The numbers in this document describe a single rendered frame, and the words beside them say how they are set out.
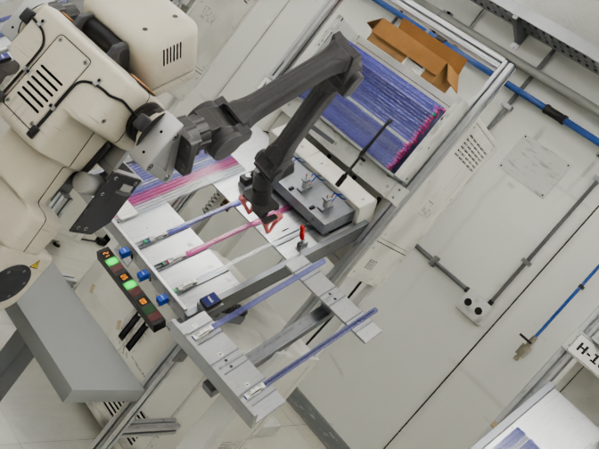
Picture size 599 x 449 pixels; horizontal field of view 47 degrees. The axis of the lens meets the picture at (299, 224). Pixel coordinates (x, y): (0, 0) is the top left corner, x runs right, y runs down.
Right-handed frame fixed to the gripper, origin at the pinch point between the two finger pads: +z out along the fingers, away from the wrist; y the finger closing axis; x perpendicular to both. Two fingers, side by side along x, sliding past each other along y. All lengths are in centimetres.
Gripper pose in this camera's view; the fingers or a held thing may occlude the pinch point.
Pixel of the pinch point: (258, 221)
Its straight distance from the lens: 207.1
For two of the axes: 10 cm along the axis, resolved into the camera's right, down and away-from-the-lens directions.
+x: -7.9, 3.8, -4.9
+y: -6.1, -6.1, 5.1
